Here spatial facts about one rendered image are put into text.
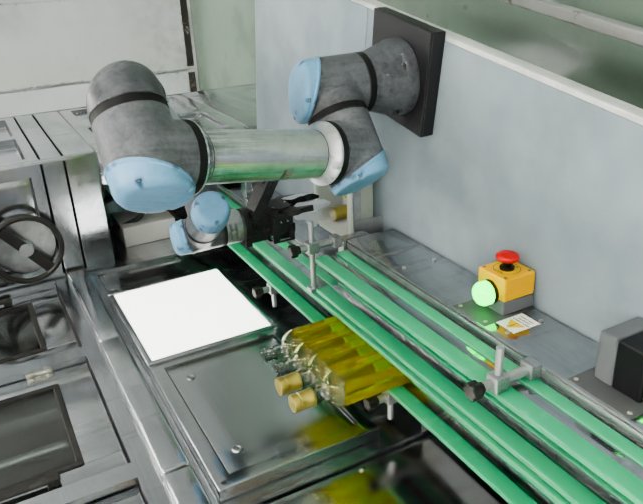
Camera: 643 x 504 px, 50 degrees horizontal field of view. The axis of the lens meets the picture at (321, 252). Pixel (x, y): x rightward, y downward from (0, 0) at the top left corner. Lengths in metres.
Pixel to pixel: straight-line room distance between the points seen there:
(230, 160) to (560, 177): 0.52
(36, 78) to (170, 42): 0.92
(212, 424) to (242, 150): 0.62
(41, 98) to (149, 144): 3.95
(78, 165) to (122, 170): 1.19
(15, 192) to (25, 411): 0.73
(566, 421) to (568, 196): 0.35
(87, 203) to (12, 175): 0.22
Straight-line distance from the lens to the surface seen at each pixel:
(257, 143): 1.11
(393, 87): 1.34
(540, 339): 1.18
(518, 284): 1.22
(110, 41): 4.96
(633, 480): 0.97
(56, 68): 4.92
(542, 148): 1.18
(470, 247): 1.37
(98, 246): 2.26
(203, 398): 1.54
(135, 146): 0.99
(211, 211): 1.35
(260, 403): 1.50
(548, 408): 1.06
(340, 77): 1.29
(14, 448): 1.61
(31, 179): 2.17
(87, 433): 1.58
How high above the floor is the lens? 1.57
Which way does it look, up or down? 25 degrees down
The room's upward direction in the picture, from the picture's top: 105 degrees counter-clockwise
